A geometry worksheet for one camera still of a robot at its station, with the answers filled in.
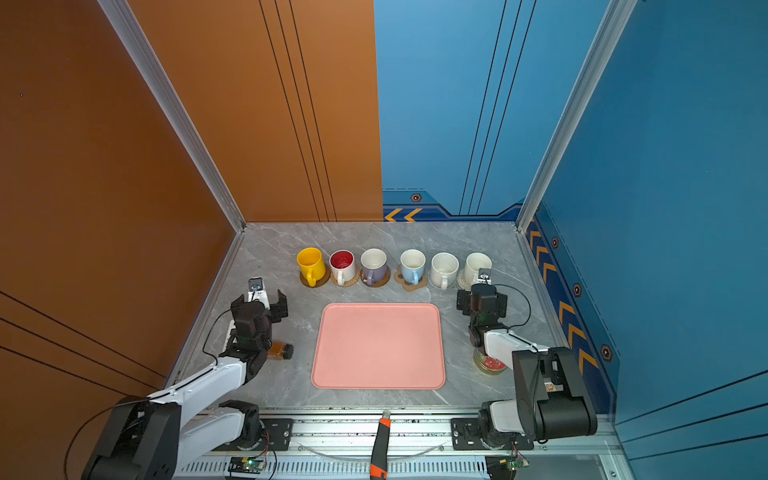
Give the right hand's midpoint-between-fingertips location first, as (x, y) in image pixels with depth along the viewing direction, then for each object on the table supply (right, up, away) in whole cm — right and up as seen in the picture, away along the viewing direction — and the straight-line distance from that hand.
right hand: (479, 291), depth 93 cm
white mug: (-10, +6, +8) cm, 14 cm away
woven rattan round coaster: (-43, +2, +9) cm, 44 cm away
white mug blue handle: (-21, +9, +7) cm, 23 cm away
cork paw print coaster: (-25, +4, +11) cm, 28 cm away
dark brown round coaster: (-52, +2, +7) cm, 53 cm away
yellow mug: (-54, +8, +4) cm, 55 cm away
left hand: (-65, +1, -6) cm, 66 cm away
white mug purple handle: (-34, +8, +10) cm, 36 cm away
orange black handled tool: (-30, -37, -23) cm, 53 cm away
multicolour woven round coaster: (-3, +3, +10) cm, 11 cm away
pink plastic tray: (-31, -16, -3) cm, 35 cm away
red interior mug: (-45, +7, +10) cm, 46 cm away
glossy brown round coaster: (-32, +1, +8) cm, 33 cm away
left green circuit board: (-62, -39, -22) cm, 76 cm away
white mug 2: (0, +9, +6) cm, 11 cm away
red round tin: (-1, -18, -11) cm, 22 cm away
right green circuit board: (-1, -38, -23) cm, 45 cm away
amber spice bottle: (-59, -16, -9) cm, 62 cm away
